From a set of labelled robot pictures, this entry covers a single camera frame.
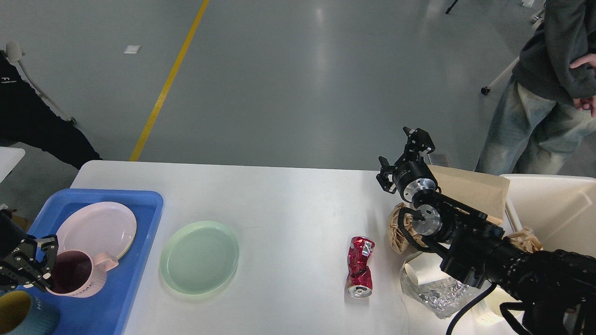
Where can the light green plate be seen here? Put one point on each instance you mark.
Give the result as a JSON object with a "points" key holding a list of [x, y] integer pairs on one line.
{"points": [[199, 258]]}

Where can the crumpled clear plastic wrap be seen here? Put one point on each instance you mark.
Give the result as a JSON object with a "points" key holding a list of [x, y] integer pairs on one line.
{"points": [[444, 298]]}

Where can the person in grey hoodie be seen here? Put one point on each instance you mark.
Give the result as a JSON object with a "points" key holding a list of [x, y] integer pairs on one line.
{"points": [[548, 106]]}

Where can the teal mug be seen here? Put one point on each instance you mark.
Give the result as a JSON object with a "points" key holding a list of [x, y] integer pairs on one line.
{"points": [[22, 313]]}

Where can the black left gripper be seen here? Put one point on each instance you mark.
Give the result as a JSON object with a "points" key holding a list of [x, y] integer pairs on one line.
{"points": [[24, 260]]}

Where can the pink plate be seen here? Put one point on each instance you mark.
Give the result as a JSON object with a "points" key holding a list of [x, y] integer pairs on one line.
{"points": [[100, 227]]}

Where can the white paper cup lower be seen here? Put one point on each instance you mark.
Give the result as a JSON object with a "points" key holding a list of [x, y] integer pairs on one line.
{"points": [[494, 300]]}

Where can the white plastic bin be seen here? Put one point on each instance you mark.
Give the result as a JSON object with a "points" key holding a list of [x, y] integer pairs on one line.
{"points": [[560, 210]]}

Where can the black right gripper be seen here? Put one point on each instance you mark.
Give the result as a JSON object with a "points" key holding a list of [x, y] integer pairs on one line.
{"points": [[414, 176]]}

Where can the crushed red soda can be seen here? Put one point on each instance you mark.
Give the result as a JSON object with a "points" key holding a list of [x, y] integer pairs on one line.
{"points": [[359, 282]]}

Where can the blue plastic tray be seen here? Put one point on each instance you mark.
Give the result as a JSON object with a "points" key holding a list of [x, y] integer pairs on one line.
{"points": [[105, 313]]}

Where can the pink mug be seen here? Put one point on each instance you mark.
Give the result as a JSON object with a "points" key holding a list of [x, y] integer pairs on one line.
{"points": [[80, 275]]}

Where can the white office chair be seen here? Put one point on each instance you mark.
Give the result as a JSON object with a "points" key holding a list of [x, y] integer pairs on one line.
{"points": [[536, 21]]}

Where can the person in black clothes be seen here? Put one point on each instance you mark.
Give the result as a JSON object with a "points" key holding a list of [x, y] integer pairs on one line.
{"points": [[27, 119]]}

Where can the white paper cup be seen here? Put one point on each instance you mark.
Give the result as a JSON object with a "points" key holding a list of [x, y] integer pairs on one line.
{"points": [[422, 271], [494, 300]]}

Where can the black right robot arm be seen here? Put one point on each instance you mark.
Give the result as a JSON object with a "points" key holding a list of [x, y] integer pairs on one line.
{"points": [[545, 285]]}

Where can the brown paper bag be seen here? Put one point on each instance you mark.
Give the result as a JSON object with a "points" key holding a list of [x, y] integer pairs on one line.
{"points": [[484, 192]]}

